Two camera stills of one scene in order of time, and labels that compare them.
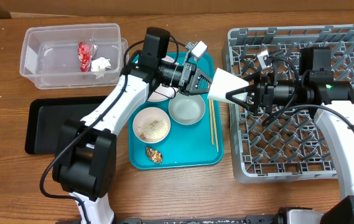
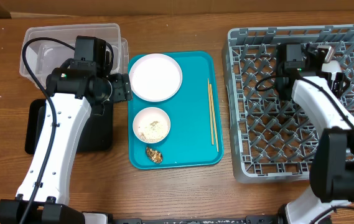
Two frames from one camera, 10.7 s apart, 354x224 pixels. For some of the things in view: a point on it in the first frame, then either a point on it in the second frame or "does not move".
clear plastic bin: [55, 56] does not move
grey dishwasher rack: [288, 144] does not move
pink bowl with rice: [151, 125] does not move
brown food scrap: [153, 155] does not move
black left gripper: [193, 88] to [122, 90]
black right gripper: [262, 91] to [338, 83]
